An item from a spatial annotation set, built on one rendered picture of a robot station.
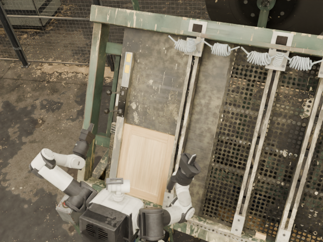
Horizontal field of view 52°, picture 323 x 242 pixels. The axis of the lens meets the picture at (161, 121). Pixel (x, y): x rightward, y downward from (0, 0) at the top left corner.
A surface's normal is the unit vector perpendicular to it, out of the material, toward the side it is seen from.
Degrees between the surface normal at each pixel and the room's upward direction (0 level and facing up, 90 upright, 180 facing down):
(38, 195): 0
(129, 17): 54
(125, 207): 23
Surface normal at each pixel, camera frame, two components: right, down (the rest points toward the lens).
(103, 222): 0.07, -0.90
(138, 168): -0.36, 0.16
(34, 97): -0.08, -0.68
